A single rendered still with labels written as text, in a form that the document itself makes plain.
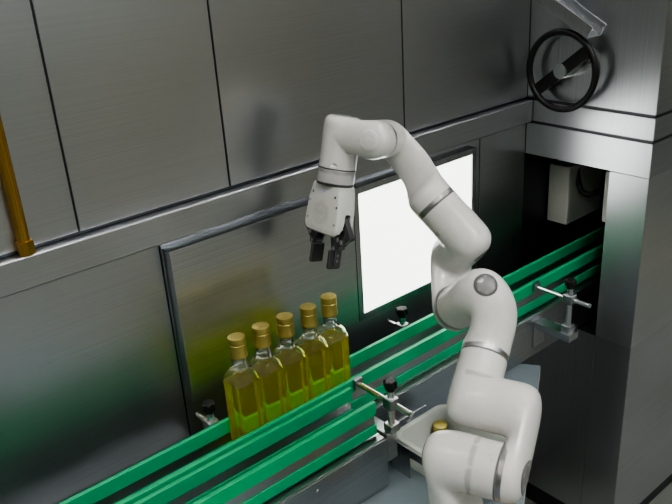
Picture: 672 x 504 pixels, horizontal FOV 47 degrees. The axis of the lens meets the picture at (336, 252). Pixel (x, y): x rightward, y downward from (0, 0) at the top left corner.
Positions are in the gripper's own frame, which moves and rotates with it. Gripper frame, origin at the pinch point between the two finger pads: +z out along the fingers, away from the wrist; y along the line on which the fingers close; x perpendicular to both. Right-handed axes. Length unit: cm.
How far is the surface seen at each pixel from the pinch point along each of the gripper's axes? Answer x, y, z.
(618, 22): 75, 11, -57
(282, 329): -9.8, 1.1, 14.2
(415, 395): 28.6, 6.1, 34.1
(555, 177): 98, -12, -14
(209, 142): -20.6, -14.8, -20.2
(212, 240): -19.7, -11.9, -1.2
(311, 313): -3.6, 2.1, 11.3
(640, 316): 98, 23, 17
